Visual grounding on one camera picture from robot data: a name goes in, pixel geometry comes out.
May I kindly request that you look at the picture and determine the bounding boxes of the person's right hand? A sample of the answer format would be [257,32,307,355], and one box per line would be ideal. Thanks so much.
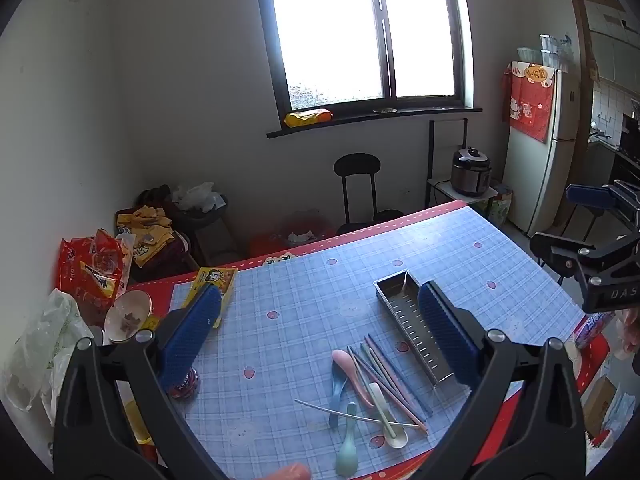
[619,308,640,359]

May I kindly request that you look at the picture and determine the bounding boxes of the red snack bag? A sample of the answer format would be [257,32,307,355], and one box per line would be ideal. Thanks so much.
[57,229,132,314]

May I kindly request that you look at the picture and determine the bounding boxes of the red plastic basin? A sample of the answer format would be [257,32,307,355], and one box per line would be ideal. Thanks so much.
[249,215,337,257]

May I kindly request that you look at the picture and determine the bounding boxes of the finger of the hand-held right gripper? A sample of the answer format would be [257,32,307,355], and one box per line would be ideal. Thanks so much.
[566,182,640,229]
[530,232,596,281]

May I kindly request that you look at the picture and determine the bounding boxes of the beige chopstick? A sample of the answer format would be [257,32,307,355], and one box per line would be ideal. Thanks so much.
[294,399,383,422]
[325,409,422,429]

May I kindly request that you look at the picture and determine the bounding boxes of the crumpled white plastic bag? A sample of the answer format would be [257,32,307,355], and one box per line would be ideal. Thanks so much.
[172,182,227,212]

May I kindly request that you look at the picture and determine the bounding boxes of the blue chopstick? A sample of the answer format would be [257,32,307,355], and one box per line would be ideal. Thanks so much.
[371,336,434,417]

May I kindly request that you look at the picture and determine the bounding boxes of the yellow printed packet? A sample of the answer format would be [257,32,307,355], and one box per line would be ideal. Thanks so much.
[182,265,239,329]

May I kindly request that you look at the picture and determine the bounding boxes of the black round chair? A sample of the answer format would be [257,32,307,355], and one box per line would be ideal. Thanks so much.
[333,153,406,236]

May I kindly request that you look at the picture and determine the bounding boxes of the red printed cloth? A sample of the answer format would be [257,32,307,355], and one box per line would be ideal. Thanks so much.
[502,61,557,144]

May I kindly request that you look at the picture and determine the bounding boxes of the small white table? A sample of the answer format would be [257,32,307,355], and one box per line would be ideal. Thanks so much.
[426,179,499,209]

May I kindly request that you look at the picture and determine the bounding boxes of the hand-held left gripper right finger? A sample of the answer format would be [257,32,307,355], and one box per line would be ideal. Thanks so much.
[417,280,587,480]

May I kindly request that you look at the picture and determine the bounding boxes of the pink snack packet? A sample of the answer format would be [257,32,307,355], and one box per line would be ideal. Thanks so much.
[574,310,617,349]

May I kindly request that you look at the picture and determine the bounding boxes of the large white plastic bag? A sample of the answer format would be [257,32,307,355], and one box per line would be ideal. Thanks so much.
[0,287,94,427]

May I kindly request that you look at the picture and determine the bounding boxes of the cardboard box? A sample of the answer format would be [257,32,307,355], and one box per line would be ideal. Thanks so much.
[582,375,619,437]

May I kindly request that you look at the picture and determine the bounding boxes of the metal utensil tray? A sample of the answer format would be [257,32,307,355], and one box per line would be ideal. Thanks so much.
[373,269,474,392]

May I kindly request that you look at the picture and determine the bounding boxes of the blue plaid tablecloth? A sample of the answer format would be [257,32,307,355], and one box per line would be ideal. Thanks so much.
[115,200,612,480]

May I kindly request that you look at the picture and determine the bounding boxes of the dark bin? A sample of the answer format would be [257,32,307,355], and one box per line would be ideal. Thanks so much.
[165,195,232,228]

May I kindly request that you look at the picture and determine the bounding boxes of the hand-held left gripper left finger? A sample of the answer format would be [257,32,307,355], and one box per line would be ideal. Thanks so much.
[52,285,226,480]

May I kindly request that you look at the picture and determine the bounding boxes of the clear plastic containers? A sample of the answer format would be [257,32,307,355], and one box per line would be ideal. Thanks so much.
[517,33,574,72]

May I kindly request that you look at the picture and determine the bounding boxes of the kitchen cabinets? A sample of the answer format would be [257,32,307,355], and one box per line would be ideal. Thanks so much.
[567,0,640,97]

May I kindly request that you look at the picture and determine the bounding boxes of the orange rounded object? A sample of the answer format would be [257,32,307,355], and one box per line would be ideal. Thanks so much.
[270,462,312,480]

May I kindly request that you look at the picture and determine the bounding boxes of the pack of blue masks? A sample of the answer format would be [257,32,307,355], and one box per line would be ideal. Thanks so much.
[599,391,637,442]

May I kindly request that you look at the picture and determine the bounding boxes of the red can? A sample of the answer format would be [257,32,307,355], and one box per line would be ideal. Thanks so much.
[167,367,201,401]

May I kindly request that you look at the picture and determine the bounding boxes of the pile of yellow packets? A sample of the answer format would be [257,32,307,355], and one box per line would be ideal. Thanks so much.
[115,204,176,268]

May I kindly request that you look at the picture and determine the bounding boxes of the white refrigerator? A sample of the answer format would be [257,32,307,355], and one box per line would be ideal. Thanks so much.
[502,62,587,237]

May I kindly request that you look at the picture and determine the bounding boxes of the ceramic bowl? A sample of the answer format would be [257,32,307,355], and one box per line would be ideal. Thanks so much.
[103,289,153,344]

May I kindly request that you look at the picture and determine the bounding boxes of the rice cooker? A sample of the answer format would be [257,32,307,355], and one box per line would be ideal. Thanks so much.
[450,146,492,197]

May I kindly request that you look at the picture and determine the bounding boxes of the yellow packet on windowsill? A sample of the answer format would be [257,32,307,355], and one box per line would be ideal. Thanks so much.
[284,108,334,129]

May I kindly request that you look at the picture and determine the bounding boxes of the green spoon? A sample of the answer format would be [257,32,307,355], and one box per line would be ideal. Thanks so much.
[335,402,359,477]

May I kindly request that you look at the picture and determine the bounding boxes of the white spoon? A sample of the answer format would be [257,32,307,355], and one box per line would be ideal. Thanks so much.
[368,382,409,449]

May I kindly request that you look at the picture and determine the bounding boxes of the pink spoon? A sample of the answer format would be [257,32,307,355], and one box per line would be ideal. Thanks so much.
[332,349,375,407]

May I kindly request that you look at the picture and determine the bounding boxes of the black metal rack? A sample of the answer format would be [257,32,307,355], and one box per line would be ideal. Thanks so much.
[427,118,470,206]

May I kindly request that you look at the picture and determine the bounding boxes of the dark windowsill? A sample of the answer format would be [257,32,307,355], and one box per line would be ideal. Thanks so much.
[266,106,484,140]

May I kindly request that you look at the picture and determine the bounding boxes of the window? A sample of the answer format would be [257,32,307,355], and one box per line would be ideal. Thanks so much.
[252,0,476,114]

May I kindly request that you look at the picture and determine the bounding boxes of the green bag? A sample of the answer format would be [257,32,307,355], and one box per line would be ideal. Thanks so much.
[487,185,514,227]

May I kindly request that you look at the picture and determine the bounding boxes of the blue spoon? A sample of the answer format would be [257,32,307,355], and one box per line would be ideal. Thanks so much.
[329,371,349,429]

